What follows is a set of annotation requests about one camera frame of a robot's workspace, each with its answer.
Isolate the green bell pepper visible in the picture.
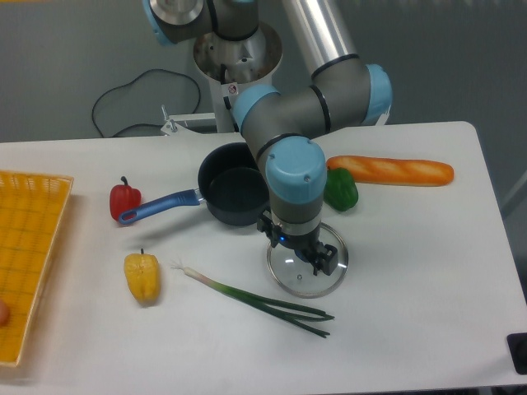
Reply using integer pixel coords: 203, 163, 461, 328
324, 168, 359, 212

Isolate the black corner device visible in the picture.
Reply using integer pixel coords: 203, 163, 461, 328
506, 332, 527, 375

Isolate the yellow woven basket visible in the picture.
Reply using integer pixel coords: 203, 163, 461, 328
1, 170, 74, 367

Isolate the dark saucepan blue handle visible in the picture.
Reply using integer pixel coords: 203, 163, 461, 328
118, 142, 269, 226

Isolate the glass pot lid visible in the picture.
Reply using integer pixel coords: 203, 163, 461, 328
266, 222, 349, 299

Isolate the yellow bell pepper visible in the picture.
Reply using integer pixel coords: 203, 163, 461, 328
124, 249, 161, 306

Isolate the orange baguette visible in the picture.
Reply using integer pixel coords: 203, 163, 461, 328
326, 156, 455, 187

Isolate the red bell pepper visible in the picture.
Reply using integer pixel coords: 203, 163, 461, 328
109, 176, 142, 221

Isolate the green onion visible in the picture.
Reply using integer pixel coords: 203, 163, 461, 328
170, 263, 334, 338

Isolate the white right mounting bracket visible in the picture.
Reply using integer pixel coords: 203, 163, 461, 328
375, 107, 391, 126

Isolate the black cable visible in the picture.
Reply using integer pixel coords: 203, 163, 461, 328
91, 68, 202, 139

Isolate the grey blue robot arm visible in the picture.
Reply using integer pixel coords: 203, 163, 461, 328
143, 1, 393, 274

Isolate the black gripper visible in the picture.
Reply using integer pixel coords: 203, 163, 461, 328
256, 209, 338, 276

